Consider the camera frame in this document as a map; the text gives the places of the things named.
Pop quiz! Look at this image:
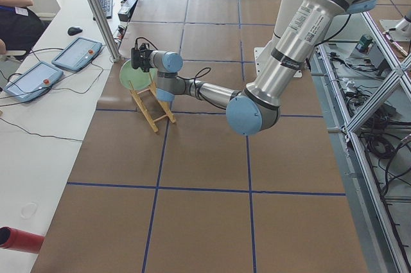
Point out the mint green plate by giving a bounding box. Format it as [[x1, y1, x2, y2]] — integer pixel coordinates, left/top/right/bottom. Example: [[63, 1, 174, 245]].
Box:
[[119, 60, 157, 91]]

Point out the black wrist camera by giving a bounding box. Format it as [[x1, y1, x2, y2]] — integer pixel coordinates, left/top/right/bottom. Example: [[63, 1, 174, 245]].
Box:
[[130, 48, 144, 69]]

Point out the black computer mouse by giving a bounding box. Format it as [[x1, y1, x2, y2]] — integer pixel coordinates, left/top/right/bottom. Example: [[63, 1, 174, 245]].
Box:
[[67, 26, 83, 36]]

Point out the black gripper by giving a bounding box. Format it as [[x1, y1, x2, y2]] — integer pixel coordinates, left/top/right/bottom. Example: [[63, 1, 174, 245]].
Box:
[[141, 49, 153, 73]]

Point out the black camera cable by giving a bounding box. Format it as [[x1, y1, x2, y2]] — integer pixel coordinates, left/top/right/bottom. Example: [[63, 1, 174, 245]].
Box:
[[134, 37, 232, 110]]

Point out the aluminium side frame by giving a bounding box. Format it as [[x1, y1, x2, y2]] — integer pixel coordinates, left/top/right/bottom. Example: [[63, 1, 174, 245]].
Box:
[[311, 13, 410, 272]]

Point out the wooden plate rack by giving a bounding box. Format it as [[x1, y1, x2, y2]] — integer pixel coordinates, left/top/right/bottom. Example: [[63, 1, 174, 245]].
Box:
[[129, 81, 176, 133]]

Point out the blue teach pendant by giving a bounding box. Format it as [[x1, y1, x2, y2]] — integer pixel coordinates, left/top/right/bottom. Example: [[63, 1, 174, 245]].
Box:
[[51, 37, 103, 72], [3, 61, 64, 103]]

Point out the lower blue teach pendant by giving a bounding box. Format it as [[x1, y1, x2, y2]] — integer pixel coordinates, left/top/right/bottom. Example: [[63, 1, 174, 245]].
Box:
[[3, 61, 64, 103]]

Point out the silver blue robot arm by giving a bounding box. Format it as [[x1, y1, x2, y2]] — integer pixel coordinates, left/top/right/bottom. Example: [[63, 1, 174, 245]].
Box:
[[131, 0, 377, 136]]

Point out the black keyboard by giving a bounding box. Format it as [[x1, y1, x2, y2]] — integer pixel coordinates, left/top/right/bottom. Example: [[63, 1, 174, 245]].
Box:
[[98, 0, 113, 19]]

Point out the seated person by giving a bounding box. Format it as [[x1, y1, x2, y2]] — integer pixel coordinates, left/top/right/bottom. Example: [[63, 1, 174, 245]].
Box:
[[1, 0, 45, 55]]

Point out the aluminium frame post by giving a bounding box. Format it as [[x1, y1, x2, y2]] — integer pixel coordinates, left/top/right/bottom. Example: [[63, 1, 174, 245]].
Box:
[[87, 0, 121, 62]]

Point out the upper blue teach pendant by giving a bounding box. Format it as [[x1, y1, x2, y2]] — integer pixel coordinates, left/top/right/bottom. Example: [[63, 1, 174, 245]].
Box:
[[51, 37, 103, 72]]

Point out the red cylinder bottle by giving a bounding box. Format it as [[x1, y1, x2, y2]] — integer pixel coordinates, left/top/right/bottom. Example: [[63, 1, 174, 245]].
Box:
[[1, 227, 44, 254]]

